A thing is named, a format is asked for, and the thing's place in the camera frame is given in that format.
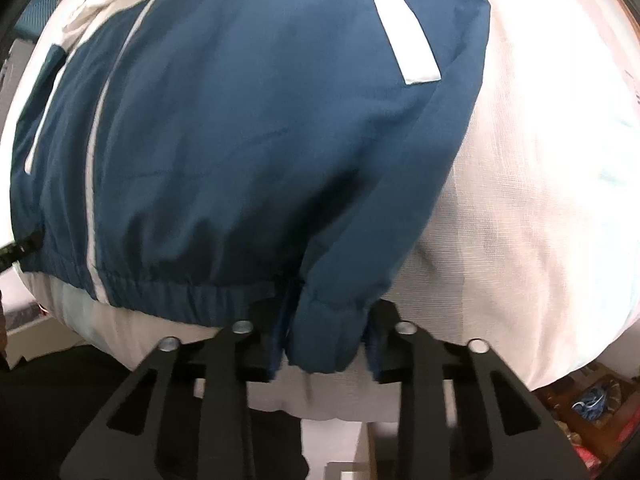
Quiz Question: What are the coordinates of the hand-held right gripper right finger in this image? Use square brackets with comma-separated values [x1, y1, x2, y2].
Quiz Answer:
[361, 300, 591, 480]

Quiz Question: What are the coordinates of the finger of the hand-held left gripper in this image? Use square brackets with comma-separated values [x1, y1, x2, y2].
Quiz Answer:
[0, 230, 45, 274]

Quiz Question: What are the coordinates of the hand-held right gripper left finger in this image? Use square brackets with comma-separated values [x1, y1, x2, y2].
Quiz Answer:
[60, 284, 302, 480]

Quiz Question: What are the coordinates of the blue and white hooded jacket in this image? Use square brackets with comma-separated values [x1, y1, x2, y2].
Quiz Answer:
[9, 0, 494, 375]

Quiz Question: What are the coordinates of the striped bed blanket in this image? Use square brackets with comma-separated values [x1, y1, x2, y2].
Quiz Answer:
[0, 0, 640, 424]

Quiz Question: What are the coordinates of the blue and white item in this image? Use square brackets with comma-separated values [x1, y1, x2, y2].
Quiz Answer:
[570, 384, 609, 422]

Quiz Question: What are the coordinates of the teal suitcase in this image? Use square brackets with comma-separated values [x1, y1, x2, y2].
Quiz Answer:
[15, 0, 69, 41]

